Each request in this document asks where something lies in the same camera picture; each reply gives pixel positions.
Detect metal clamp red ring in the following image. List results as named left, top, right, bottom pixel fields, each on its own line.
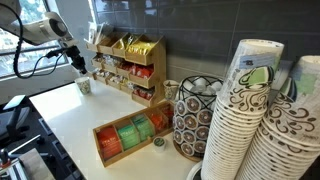
left=0, top=148, right=21, bottom=180

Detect green lid coffee pod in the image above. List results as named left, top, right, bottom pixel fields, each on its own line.
left=152, top=135, right=168, bottom=153

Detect grey metal plate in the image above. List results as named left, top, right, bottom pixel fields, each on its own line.
left=18, top=148, right=56, bottom=180

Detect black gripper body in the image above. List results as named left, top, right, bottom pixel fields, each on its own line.
left=64, top=44, right=86, bottom=68

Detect white pods pile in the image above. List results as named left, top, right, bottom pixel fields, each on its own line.
left=186, top=77, right=223, bottom=98

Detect wooden condiment rack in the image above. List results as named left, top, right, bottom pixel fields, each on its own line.
left=84, top=31, right=168, bottom=108

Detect brown sugar packets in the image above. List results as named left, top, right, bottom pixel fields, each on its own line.
left=92, top=54, right=104, bottom=66

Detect glass window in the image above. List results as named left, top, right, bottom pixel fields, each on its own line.
left=0, top=0, right=68, bottom=79

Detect tall paper cup stack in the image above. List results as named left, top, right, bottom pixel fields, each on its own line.
left=234, top=54, right=320, bottom=180
left=200, top=38, right=285, bottom=180

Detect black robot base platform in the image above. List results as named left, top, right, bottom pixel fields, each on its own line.
left=0, top=96, right=86, bottom=180

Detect black camera stand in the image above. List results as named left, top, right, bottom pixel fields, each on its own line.
left=0, top=94, right=33, bottom=144

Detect white stir stick packets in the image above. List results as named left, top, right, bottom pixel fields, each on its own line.
left=87, top=21, right=114, bottom=46

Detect red tea packets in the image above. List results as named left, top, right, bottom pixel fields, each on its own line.
left=162, top=105, right=175, bottom=123
left=96, top=125, right=123, bottom=160

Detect orange tea packets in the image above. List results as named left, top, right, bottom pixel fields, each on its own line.
left=148, top=111, right=169, bottom=132

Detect clear white packets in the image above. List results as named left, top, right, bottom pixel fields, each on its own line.
left=101, top=54, right=121, bottom=66

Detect yellow sweetener packets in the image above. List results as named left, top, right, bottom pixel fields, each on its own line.
left=126, top=40, right=158, bottom=56
left=117, top=33, right=139, bottom=51

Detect wrapped paper cup stack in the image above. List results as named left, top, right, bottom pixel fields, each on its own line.
left=268, top=59, right=298, bottom=104

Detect patterned paper cup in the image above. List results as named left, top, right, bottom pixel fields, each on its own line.
left=162, top=79, right=181, bottom=103
left=74, top=76, right=92, bottom=96

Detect wooden tea box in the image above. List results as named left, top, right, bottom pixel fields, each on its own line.
left=92, top=100, right=175, bottom=168

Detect red sugar packets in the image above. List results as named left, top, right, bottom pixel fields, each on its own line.
left=130, top=63, right=155, bottom=79
left=118, top=61, right=133, bottom=72

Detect black wire pod carousel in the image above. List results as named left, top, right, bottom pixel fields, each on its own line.
left=172, top=74, right=224, bottom=163

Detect light green tea packets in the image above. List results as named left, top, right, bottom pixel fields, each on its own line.
left=130, top=113, right=156, bottom=141

